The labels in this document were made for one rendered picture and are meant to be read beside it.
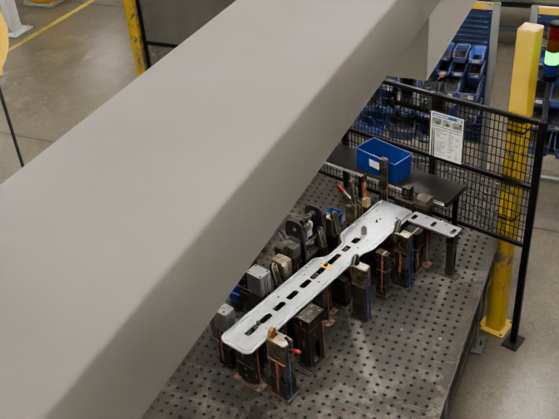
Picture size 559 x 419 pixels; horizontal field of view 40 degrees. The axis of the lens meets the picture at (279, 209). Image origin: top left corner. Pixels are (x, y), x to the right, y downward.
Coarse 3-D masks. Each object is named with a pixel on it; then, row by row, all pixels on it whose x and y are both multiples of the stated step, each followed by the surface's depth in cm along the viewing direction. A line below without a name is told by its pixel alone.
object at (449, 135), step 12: (432, 120) 436; (444, 120) 430; (456, 120) 425; (444, 132) 435; (456, 132) 429; (444, 144) 439; (456, 144) 433; (432, 156) 449; (444, 156) 443; (456, 156) 437
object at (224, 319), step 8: (224, 304) 369; (224, 312) 365; (232, 312) 367; (216, 320) 370; (224, 320) 365; (232, 320) 369; (224, 328) 369; (224, 344) 378; (224, 352) 381; (232, 352) 379; (224, 360) 385; (232, 360) 381; (232, 368) 383
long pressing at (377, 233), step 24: (360, 216) 430; (384, 216) 429; (408, 216) 428; (360, 240) 412; (312, 264) 399; (336, 264) 397; (288, 288) 384; (312, 288) 383; (264, 312) 372; (288, 312) 370; (240, 336) 359; (264, 336) 358
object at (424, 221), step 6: (420, 216) 426; (426, 216) 426; (408, 222) 424; (414, 222) 422; (420, 222) 422; (426, 222) 422; (432, 222) 421; (438, 222) 421; (444, 222) 420; (426, 228) 418; (432, 228) 417; (438, 228) 416; (444, 228) 416; (450, 228) 416; (456, 228) 415; (444, 234) 412; (450, 234) 411
